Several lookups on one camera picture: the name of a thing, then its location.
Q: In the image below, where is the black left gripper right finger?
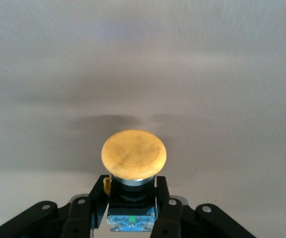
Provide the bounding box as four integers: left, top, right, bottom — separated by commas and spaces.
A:
151, 175, 257, 238

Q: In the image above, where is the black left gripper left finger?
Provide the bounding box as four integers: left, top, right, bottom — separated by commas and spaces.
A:
0, 175, 113, 238

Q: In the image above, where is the yellow mushroom push button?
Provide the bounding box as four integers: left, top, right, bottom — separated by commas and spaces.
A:
101, 128, 168, 233

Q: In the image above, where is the brown table mat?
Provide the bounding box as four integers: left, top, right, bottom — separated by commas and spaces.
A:
0, 0, 286, 238

